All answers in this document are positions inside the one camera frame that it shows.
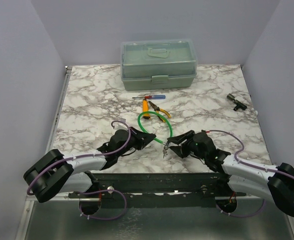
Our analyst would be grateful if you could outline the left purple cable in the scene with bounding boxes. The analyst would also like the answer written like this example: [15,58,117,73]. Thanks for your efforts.
[26,120,132,221]

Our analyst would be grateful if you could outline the silver key bunch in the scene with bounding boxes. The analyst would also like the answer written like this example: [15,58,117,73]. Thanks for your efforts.
[162,146,168,158]

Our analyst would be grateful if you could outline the green plastic toolbox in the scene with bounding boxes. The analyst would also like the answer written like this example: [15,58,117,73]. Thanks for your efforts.
[121,39,198,91]

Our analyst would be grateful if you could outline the green cable lock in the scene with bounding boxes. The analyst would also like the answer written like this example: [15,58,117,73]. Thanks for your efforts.
[137,111,174,148]

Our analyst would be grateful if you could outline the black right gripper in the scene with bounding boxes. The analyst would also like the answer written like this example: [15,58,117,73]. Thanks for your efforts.
[168,130,207,161]

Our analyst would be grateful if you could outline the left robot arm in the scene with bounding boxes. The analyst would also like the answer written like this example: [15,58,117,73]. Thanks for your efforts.
[23,127,156,203]

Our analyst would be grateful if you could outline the orange utility knife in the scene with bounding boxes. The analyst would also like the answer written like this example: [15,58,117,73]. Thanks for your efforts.
[142,99,150,120]

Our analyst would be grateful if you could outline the purple cable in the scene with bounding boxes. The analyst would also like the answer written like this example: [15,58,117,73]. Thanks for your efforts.
[26,120,132,221]
[204,129,294,218]

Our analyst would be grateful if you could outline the black small tool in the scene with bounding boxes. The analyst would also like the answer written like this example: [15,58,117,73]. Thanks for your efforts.
[226,93,247,112]

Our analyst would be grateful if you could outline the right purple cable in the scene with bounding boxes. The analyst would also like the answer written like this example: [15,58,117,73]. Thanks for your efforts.
[204,129,294,218]

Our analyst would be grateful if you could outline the blue red screwdriver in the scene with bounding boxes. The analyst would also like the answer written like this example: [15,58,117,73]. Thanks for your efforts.
[132,94,166,100]

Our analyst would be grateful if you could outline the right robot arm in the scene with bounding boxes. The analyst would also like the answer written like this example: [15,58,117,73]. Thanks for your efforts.
[163,130,294,217]

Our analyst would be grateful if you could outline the yellow handled pliers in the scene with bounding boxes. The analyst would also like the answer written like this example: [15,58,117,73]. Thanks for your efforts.
[149,101,171,119]

